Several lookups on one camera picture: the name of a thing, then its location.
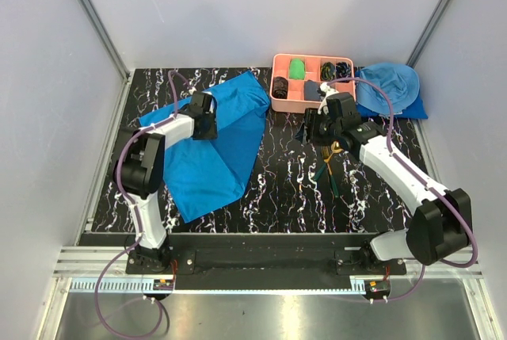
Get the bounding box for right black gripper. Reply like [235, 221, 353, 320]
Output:
[294, 107, 341, 147]

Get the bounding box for gold spoon green handle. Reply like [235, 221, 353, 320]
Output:
[314, 141, 343, 181]

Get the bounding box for gold fork green handle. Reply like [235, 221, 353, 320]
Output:
[322, 143, 342, 198]

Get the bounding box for blue cloth napkin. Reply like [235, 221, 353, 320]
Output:
[163, 71, 270, 223]

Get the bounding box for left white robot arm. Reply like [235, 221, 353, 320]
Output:
[110, 92, 218, 273]

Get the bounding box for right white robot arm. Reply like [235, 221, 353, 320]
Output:
[297, 93, 476, 274]

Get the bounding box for grey rolled cloth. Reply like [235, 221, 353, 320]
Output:
[303, 80, 321, 101]

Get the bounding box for navy dotted rolled tie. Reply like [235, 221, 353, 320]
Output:
[336, 62, 353, 82]

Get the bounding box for green patterned rolled tie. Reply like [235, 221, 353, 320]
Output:
[320, 62, 336, 82]

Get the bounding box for pink compartment tray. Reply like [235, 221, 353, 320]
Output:
[269, 53, 356, 113]

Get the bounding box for light blue bucket hat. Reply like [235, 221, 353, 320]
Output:
[356, 63, 420, 113]

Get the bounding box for green rolled cloth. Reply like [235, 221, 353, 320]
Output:
[288, 58, 306, 80]

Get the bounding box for dark patterned rolled tie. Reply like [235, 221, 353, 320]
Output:
[272, 76, 288, 99]

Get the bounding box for blue folded cloth bag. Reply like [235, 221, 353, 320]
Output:
[356, 96, 428, 120]

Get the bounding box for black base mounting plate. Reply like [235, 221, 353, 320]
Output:
[126, 233, 406, 293]

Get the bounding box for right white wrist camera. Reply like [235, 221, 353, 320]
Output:
[318, 82, 337, 114]

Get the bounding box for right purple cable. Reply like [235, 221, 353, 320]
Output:
[324, 76, 478, 268]

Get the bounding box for right aluminium frame post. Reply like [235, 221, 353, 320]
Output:
[406, 0, 453, 68]

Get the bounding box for aluminium frame post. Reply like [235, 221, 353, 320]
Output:
[406, 0, 453, 68]
[78, 0, 130, 81]

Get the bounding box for left aluminium frame post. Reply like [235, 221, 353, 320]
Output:
[78, 0, 130, 81]

